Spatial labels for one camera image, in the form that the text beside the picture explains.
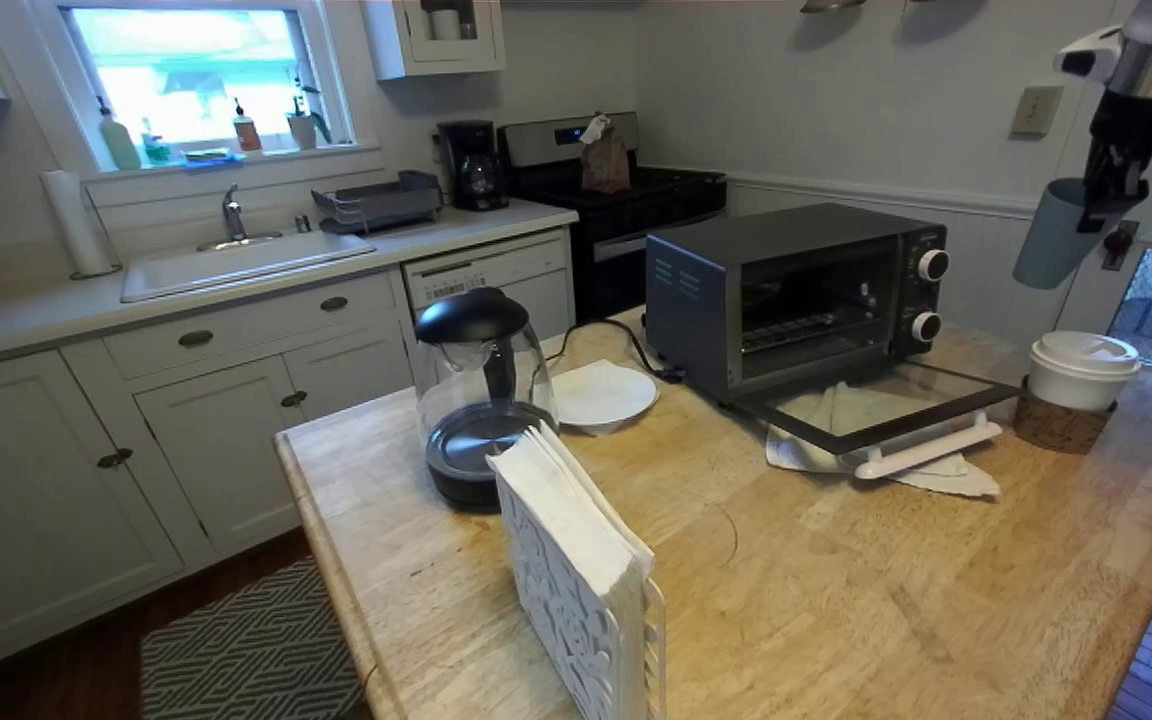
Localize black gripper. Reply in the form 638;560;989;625
1085;88;1152;278

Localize blue cup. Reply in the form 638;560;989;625
1012;178;1111;294

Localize paper cup with white lid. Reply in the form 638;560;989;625
1012;330;1145;457

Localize black toaster oven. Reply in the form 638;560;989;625
643;202;1022;460

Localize black kitchen stove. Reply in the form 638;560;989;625
502;113;733;330

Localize brown paper bag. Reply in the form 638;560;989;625
577;113;638;202

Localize white plate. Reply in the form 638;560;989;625
547;355;660;432

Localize stack of white napkins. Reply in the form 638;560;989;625
483;421;660;603

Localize black coffee maker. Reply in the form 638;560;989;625
434;115;516;215

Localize glass electric kettle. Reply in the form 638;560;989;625
413;283;561;515

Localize patterned white napkin holder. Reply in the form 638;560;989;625
492;464;673;720

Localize grey dish rack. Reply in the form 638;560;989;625
308;168;447;239

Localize clear spray bottle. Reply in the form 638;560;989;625
284;75;338;153

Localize orange soap bottle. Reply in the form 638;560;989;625
227;96;264;158

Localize white kitchen sink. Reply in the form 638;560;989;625
118;230;381;306

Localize metal faucet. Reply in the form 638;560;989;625
217;181;256;248

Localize blue sponge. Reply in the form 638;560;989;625
181;145;247;178

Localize white counter base cabinets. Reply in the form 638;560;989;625
0;196;584;689

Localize kitchen window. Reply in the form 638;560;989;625
58;0;348;162

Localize grey patterned floor rug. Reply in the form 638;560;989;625
138;558;370;720

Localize white soap bottle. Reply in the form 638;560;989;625
97;96;143;178

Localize paper towel roll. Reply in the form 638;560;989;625
42;164;122;282

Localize wall light switch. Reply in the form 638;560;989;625
1009;84;1068;145

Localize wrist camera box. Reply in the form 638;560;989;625
1056;23;1129;80

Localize black power cable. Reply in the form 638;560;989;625
557;318;690;386

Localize white wall cabinet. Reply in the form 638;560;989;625
365;0;511;84

